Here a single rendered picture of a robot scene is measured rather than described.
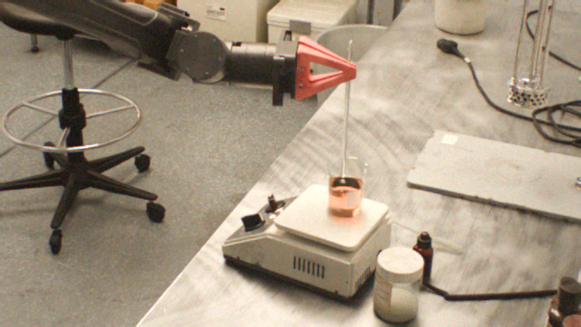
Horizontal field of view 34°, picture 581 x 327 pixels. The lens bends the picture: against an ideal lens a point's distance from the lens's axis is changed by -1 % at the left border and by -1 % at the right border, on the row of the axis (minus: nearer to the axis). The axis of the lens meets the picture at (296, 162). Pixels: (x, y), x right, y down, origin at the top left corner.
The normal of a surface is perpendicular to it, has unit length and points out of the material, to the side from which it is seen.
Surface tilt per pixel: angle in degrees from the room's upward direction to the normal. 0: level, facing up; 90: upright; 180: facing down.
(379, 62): 0
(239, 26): 93
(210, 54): 62
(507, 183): 0
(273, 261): 90
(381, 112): 0
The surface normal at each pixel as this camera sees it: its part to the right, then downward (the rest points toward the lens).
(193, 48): -0.06, 0.02
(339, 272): -0.48, 0.41
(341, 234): 0.04, -0.87
